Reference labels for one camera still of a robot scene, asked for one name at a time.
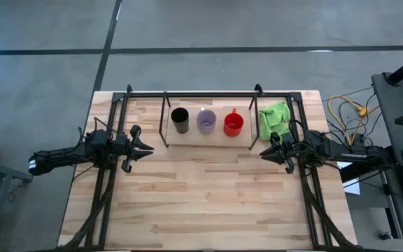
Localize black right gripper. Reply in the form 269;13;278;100
259;131;299;175

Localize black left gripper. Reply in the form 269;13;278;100
115;124;155;174

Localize tall black cup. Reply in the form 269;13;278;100
170;106;190;135

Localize red mug with handle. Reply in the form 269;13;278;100
222;107;245;138

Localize ribbed lilac cup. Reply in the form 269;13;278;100
195;108;218;135

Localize black metal shelf, wood board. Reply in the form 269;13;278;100
157;91;262;151

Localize green cloth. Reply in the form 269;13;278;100
257;101;292;142

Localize white paper sheet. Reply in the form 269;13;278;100
337;160;362;196

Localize dark grey desk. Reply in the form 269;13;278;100
371;71;403;252

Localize silver stand pole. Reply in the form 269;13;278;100
377;167;403;240

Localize small caster wheel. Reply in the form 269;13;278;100
379;228;395;242

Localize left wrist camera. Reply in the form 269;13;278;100
114;132;130;148

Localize black cable bundle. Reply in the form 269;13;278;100
300;167;358;250
61;181;113;250

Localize black aluminium rig frame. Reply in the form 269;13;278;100
57;83;360;252

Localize yellow cable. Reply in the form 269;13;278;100
327;94;381;146

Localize black floor cables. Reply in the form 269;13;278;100
337;91;381;148

